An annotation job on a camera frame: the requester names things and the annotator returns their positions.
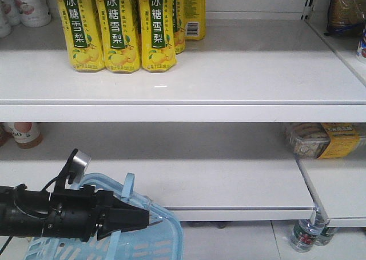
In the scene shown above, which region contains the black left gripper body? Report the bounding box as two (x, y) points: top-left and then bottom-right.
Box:
(42, 185), (114, 242)

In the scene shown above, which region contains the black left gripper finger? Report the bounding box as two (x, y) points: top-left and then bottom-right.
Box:
(97, 197), (150, 240)

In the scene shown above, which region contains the light blue plastic basket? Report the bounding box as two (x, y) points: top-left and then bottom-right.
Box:
(24, 173), (184, 259)

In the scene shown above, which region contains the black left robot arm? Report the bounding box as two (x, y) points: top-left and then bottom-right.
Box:
(1, 184), (149, 242)

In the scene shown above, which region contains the orange C100 juice bottle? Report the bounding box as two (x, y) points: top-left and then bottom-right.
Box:
(9, 122), (43, 149)

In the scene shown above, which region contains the white metal shelving unit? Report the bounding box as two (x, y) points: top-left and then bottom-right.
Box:
(1, 0), (365, 227)

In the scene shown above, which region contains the clear water bottle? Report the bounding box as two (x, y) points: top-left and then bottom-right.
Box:
(315, 226), (339, 246)
(289, 218), (325, 253)

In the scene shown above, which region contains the yellow pear drink bottle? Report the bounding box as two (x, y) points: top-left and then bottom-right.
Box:
(96, 0), (141, 73)
(138, 0), (177, 73)
(57, 0), (105, 72)

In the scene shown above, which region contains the clear biscuit box yellow label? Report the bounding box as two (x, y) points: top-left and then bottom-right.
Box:
(284, 123), (365, 159)

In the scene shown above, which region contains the white peach drink bottle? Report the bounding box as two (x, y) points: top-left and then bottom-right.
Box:
(15, 0), (51, 27)

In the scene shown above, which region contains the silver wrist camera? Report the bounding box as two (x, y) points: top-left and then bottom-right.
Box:
(55, 149), (91, 189)

